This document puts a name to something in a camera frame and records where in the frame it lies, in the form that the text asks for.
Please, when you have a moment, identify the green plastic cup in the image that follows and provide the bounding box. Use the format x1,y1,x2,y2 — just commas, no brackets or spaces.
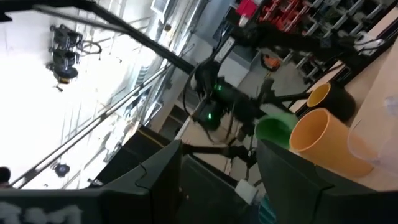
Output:
254,112,299,150

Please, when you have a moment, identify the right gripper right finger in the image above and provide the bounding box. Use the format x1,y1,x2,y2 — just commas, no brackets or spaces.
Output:
257,139,398,224

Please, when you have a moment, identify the red storage rack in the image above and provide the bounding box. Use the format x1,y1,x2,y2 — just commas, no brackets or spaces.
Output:
257,0,315,32

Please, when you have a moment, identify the person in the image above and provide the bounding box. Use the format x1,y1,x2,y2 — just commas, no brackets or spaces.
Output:
0,166,12,189

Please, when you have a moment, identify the orange plastic cup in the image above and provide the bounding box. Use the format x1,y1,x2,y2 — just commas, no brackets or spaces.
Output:
289,108,375,179

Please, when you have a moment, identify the small white object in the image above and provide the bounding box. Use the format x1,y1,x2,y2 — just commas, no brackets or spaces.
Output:
234,179,259,205

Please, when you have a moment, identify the clear plastic cup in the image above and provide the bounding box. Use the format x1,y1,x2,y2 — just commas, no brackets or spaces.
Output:
347,95,398,175

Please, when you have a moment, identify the black overhead camera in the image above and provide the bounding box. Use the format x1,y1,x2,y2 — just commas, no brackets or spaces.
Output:
45,24,84,85

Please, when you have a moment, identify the grey metal rail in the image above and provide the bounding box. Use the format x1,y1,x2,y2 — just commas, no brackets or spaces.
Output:
11,62,175,189

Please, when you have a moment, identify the blue faceted glass cup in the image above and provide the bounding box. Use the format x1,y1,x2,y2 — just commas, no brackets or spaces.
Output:
257,194,277,224

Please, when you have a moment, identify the black metal shelf frame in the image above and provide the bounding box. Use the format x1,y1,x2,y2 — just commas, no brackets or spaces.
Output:
273,92,312,103

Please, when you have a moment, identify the black rig frame beam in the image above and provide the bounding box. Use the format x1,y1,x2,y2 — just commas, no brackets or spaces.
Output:
0,0,195,75

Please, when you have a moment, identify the black mug yellow inside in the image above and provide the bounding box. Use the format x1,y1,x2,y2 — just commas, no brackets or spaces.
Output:
307,82,357,123

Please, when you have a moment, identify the white power adapter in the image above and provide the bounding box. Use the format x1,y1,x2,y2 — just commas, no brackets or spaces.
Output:
353,32,387,56

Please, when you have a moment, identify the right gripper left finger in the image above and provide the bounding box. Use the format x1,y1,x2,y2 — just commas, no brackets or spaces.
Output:
101,139,183,224

